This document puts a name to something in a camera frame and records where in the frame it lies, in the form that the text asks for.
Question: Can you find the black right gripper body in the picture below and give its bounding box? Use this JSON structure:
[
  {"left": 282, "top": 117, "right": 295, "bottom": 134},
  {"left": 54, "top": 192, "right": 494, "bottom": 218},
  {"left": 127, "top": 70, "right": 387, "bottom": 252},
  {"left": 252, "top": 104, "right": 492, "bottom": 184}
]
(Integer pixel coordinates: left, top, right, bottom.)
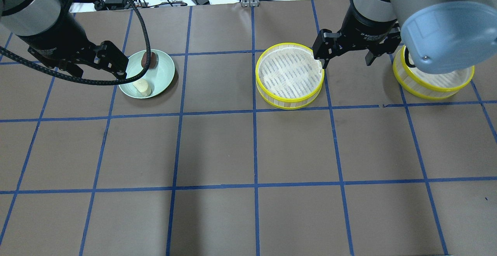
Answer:
[{"left": 338, "top": 13, "right": 400, "bottom": 54}]

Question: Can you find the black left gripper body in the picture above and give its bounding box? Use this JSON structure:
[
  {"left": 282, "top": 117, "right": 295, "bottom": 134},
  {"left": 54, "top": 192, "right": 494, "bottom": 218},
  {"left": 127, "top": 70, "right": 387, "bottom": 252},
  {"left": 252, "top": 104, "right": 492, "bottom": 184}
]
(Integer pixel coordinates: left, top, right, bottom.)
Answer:
[{"left": 26, "top": 35, "right": 102, "bottom": 78}]

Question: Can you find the white steamed bun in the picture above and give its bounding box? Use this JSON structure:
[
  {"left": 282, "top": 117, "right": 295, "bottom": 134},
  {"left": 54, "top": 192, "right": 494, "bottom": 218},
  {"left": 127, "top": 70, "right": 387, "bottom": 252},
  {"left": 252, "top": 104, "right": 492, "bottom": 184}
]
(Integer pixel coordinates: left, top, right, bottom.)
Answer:
[{"left": 132, "top": 78, "right": 152, "bottom": 98}]

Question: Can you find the yellow steamer basket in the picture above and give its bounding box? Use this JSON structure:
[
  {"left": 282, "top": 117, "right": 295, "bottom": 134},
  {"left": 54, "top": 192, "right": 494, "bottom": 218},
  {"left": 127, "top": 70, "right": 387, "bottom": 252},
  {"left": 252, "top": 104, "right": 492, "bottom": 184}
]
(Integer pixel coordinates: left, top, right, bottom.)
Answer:
[
  {"left": 393, "top": 45, "right": 474, "bottom": 101},
  {"left": 254, "top": 42, "right": 325, "bottom": 110}
]

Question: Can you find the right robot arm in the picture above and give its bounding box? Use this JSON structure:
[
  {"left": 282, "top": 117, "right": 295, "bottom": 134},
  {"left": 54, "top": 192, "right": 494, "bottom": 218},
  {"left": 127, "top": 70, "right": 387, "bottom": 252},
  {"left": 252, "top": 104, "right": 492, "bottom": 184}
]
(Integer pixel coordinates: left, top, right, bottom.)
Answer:
[{"left": 312, "top": 0, "right": 497, "bottom": 74}]

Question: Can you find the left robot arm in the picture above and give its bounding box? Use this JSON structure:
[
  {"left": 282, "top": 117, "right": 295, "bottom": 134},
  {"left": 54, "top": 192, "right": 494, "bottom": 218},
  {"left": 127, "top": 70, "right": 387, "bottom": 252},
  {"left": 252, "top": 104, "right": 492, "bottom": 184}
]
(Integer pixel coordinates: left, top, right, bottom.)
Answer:
[{"left": 1, "top": 0, "right": 129, "bottom": 80}]

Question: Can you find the brown steamed bun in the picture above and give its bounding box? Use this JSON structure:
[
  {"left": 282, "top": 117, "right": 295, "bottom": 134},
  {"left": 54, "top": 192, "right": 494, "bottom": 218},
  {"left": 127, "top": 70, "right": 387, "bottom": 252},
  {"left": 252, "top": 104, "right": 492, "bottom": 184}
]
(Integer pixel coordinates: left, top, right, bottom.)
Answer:
[{"left": 141, "top": 51, "right": 158, "bottom": 69}]

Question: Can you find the light green plate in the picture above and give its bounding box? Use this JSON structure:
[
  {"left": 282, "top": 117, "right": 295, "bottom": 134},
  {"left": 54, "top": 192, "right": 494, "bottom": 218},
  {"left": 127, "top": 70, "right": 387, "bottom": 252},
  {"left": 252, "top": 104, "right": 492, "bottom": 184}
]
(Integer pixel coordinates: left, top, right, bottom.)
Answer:
[{"left": 118, "top": 49, "right": 176, "bottom": 99}]

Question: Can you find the black braided left cable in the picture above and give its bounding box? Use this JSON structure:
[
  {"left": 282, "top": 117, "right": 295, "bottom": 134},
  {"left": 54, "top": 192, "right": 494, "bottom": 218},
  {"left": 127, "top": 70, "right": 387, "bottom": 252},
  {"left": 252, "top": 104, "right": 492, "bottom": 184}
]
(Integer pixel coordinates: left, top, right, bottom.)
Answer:
[{"left": 0, "top": 0, "right": 152, "bottom": 86}]

